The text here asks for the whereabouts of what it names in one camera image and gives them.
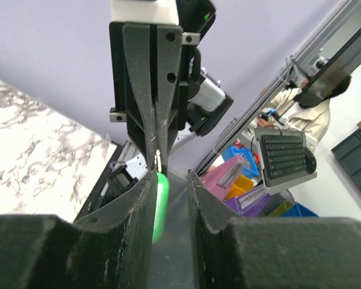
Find black monitor screen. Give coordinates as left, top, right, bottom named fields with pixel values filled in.
left=294, top=27, right=361, bottom=107

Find purple plastic bin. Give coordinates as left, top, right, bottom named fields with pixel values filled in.
left=224, top=185, right=271, bottom=217

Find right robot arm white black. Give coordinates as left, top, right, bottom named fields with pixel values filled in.
left=109, top=1, right=233, bottom=173

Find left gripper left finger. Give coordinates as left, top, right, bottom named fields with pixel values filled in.
left=0, top=171, right=157, bottom=288

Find pink plastic bin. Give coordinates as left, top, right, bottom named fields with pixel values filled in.
left=202, top=158, right=243, bottom=200

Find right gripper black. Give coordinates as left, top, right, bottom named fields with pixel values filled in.
left=108, top=20, right=205, bottom=174

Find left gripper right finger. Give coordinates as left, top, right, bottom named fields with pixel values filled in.
left=187, top=171, right=361, bottom=288

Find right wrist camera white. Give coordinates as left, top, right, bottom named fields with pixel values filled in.
left=111, top=0, right=179, bottom=25

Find black computer keyboard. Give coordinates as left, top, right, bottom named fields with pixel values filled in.
left=255, top=128, right=317, bottom=187

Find seated person in beige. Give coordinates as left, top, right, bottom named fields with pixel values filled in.
left=267, top=75, right=351, bottom=142

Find blue plastic bin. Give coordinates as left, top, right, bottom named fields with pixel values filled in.
left=222, top=146, right=260, bottom=179

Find green key tag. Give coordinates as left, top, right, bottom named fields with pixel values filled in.
left=152, top=172, right=170, bottom=244

